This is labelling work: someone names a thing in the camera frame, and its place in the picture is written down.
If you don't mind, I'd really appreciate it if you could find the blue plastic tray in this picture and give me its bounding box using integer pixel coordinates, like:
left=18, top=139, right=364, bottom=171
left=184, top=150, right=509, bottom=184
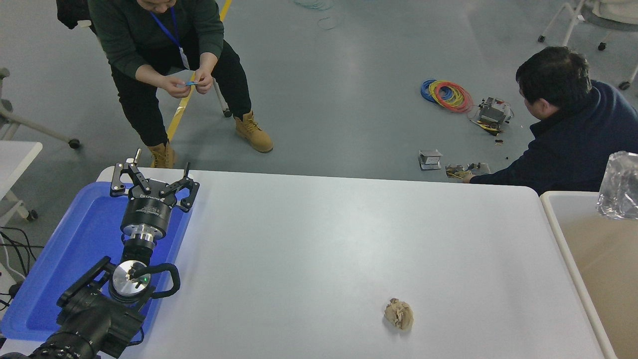
left=0, top=181, right=193, bottom=342

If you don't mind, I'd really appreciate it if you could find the small metal box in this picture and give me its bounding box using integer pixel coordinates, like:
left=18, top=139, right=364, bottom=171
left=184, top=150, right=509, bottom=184
left=419, top=149, right=443, bottom=171

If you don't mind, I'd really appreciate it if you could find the rectangular foil tray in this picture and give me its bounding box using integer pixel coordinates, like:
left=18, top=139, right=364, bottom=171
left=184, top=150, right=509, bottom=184
left=597, top=151, right=638, bottom=220

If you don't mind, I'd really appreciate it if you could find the crumpled tan paper ball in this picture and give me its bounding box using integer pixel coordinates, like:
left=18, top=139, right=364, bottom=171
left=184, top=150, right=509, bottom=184
left=384, top=298, right=414, bottom=331

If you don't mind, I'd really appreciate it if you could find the crouching person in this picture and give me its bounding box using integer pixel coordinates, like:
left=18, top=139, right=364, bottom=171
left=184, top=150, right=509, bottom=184
left=463, top=46, right=638, bottom=196

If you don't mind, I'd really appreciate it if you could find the black cable bundle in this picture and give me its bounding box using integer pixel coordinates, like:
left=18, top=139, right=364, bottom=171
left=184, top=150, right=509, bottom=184
left=0, top=227, right=38, bottom=310

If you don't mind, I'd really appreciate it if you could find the grey wired device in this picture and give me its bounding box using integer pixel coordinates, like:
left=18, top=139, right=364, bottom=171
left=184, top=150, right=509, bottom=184
left=469, top=97, right=514, bottom=136

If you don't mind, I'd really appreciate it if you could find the blue cable coil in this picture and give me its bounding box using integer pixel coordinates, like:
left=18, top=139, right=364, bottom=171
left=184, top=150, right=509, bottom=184
left=420, top=79, right=454, bottom=104

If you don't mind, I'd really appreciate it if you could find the grey wheeled chair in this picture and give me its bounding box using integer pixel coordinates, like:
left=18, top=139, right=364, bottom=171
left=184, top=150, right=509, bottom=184
left=213, top=77, right=233, bottom=118
left=0, top=67, right=80, bottom=150

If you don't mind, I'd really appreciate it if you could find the seated person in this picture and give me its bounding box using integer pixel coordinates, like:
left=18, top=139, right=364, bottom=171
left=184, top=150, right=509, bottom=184
left=88, top=0, right=274, bottom=169

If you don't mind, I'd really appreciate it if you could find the red cable coil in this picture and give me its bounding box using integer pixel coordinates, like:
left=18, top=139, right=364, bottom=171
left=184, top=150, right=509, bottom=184
left=430, top=81, right=474, bottom=114

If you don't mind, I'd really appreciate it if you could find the large pale bin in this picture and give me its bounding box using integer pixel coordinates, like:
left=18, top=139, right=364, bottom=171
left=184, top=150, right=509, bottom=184
left=540, top=190, right=638, bottom=359

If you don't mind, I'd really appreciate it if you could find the teal cable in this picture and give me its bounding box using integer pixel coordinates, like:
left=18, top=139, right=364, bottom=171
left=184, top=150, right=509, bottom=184
left=294, top=0, right=345, bottom=29

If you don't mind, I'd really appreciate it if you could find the white side table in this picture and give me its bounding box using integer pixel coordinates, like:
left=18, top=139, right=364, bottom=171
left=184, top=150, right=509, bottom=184
left=0, top=141, right=43, bottom=222

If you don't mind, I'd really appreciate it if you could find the yellow cable coil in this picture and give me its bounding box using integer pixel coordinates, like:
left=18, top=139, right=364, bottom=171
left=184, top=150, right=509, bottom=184
left=429, top=82, right=464, bottom=108

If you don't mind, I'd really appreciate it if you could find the seated person's left hand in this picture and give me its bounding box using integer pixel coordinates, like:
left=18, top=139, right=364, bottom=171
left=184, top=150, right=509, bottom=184
left=193, top=67, right=215, bottom=95

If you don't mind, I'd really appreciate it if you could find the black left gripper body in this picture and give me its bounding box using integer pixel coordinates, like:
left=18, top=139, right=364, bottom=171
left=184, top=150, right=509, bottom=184
left=121, top=185, right=179, bottom=234

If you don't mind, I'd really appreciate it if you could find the seated person's right hand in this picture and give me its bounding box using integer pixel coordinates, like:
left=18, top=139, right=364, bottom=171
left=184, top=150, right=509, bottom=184
left=163, top=75, right=193, bottom=99

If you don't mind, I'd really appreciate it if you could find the white wheeled chair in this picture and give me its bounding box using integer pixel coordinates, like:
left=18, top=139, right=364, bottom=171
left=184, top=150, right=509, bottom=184
left=537, top=0, right=638, bottom=91

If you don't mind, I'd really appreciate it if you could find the blue lanyard with badge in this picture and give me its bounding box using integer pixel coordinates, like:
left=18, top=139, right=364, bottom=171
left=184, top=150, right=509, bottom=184
left=150, top=7, right=191, bottom=70

